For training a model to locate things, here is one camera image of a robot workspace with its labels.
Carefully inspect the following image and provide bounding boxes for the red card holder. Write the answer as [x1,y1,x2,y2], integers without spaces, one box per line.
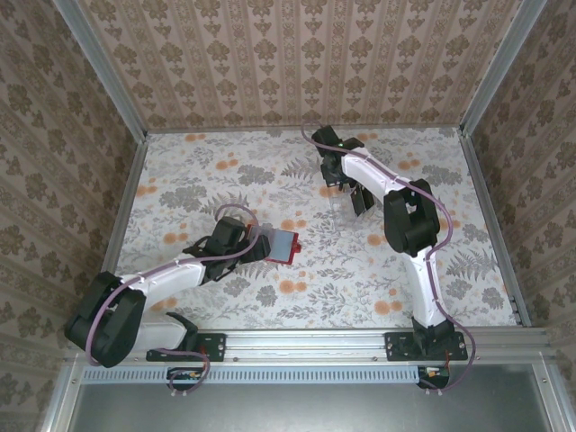
[246,222,302,266]

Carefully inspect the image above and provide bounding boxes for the floral patterned table cover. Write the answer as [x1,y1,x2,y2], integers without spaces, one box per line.
[114,127,518,332]

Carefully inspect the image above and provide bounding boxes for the black connector board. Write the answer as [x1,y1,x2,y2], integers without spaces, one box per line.
[166,366,212,392]
[416,364,454,392]

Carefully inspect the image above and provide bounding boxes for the grey metal sheet panel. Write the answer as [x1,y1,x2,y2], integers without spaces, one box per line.
[71,382,550,432]

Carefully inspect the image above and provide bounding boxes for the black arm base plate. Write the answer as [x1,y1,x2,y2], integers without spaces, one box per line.
[385,330,469,363]
[145,331,227,363]

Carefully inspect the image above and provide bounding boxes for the aluminium front rail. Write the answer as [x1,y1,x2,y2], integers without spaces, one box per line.
[66,327,554,363]

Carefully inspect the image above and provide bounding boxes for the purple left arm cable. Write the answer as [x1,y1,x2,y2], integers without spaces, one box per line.
[85,204,262,400]

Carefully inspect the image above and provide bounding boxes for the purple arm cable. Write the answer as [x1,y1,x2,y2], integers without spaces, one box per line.
[85,204,262,400]
[300,121,477,398]

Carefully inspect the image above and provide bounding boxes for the aluminium side rail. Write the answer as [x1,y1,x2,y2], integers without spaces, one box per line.
[458,132,533,329]
[102,134,150,275]

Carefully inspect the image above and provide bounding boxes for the grey slotted cable duct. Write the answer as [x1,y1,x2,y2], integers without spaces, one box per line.
[82,364,454,385]

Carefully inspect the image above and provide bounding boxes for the aluminium frame post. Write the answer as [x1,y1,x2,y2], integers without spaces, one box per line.
[49,0,151,144]
[458,0,551,139]

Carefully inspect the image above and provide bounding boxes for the aluminium lower frame profile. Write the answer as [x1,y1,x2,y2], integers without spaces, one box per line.
[532,362,569,432]
[39,359,89,432]

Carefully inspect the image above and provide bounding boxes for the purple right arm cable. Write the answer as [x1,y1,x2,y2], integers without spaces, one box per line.
[300,121,477,398]

